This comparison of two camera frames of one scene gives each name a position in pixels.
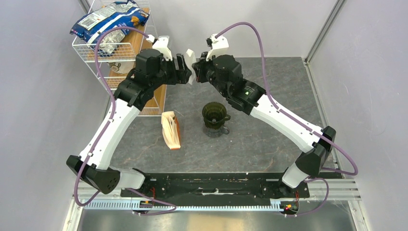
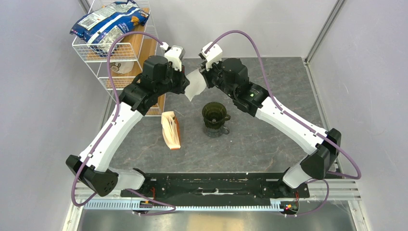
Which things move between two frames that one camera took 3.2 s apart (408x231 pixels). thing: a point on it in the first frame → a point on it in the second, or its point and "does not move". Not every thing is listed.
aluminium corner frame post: (325, 32) does not move
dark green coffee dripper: (214, 114) does not move
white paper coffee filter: (190, 60) → (197, 84)
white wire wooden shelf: (111, 67) does not move
